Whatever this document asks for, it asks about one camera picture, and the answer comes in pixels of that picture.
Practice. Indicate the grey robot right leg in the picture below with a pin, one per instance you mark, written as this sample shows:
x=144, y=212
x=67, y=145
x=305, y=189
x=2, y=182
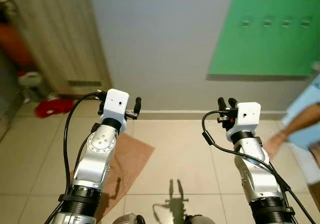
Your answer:
x=200, y=219

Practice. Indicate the white cloth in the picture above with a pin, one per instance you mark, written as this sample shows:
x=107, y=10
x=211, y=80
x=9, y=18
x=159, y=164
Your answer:
x=305, y=164

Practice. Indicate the person bare leg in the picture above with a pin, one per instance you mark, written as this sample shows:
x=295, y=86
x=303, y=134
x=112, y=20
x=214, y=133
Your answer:
x=300, y=121
x=316, y=151

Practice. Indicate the short grey tape piece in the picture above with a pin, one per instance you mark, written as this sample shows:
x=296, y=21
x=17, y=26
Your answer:
x=315, y=66

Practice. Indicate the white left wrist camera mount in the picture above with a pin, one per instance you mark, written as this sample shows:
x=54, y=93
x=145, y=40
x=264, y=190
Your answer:
x=114, y=107

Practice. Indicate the brown wooden furniture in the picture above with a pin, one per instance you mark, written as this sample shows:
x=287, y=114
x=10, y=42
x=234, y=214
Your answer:
x=315, y=194

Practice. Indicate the green wall board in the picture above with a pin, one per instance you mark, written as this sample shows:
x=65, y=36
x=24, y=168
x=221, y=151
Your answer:
x=270, y=49

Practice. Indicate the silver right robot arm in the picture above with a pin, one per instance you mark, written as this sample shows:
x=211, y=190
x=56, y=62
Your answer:
x=255, y=174

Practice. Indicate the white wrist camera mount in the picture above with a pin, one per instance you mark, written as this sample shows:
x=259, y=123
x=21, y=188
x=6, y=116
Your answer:
x=247, y=116
x=114, y=107

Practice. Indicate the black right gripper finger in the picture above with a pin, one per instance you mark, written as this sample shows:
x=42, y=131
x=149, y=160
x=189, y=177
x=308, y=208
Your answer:
x=233, y=103
x=221, y=104

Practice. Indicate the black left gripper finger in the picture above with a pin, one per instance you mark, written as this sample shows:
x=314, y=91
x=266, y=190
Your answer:
x=138, y=105
x=101, y=107

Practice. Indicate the clear adhesive metal hook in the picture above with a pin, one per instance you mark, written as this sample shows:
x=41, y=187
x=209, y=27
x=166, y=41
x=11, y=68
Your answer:
x=267, y=21
x=245, y=22
x=286, y=22
x=305, y=22

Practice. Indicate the grey robot left leg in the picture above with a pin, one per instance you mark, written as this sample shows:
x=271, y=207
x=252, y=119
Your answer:
x=127, y=219

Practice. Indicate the red cloth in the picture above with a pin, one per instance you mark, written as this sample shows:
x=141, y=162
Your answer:
x=52, y=108

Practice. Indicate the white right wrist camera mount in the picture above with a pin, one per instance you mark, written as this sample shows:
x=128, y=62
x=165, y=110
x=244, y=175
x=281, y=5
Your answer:
x=247, y=116

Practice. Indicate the white plastic jug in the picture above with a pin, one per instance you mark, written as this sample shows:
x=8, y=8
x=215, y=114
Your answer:
x=32, y=84

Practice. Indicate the grey robot leg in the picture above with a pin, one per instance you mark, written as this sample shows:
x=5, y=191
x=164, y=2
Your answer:
x=200, y=219
x=127, y=219

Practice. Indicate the orange rounded object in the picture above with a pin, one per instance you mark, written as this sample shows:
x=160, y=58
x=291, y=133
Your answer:
x=14, y=44

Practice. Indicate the light wooden door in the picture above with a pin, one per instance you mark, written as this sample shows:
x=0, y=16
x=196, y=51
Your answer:
x=55, y=34

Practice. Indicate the brown floor mat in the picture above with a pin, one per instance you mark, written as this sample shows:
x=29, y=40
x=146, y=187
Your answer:
x=135, y=154

